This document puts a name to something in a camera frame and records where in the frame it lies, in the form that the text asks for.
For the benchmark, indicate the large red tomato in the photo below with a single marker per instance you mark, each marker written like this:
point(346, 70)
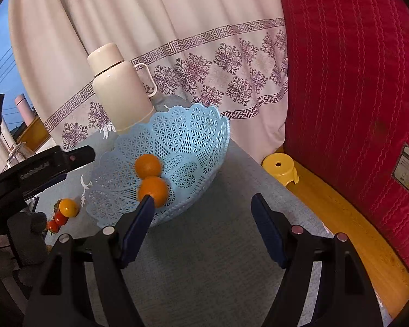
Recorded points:
point(60, 218)

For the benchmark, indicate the cream thermos flask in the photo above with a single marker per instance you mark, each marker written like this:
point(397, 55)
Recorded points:
point(119, 92)

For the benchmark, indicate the patterned cream curtain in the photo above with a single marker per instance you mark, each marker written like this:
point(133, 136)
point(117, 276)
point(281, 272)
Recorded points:
point(191, 13)

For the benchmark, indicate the yellow plastic stool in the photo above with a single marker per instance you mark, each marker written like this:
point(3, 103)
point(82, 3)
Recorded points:
point(279, 170)

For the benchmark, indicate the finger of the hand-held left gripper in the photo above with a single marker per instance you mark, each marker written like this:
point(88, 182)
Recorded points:
point(71, 158)

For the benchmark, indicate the brown round fruit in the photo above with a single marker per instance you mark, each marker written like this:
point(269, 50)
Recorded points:
point(56, 207)

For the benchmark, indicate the person's left hand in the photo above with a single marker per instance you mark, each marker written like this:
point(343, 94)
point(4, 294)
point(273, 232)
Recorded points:
point(27, 245)

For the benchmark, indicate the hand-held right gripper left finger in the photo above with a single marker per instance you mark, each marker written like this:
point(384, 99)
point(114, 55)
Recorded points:
point(138, 231)

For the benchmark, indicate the grey leaf-print tablecloth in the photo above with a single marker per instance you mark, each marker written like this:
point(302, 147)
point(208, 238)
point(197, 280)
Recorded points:
point(208, 262)

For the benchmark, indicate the wooden windowsill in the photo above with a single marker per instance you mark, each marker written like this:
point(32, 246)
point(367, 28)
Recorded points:
point(34, 133)

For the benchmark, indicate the orange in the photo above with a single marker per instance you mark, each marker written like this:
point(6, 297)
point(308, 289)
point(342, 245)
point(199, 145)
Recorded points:
point(69, 207)
point(148, 166)
point(155, 189)

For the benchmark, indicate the blue lattice plastic basket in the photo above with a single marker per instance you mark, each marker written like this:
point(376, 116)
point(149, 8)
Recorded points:
point(191, 136)

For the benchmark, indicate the red quilted mattress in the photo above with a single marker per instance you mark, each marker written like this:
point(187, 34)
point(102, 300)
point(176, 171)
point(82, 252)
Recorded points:
point(344, 75)

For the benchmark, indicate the glass kettle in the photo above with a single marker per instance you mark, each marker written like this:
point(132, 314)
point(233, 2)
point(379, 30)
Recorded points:
point(17, 153)

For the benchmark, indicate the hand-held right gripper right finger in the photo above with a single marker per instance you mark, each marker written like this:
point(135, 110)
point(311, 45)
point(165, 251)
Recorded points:
point(269, 235)

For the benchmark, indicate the small red tomato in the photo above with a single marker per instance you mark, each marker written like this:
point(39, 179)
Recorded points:
point(51, 226)

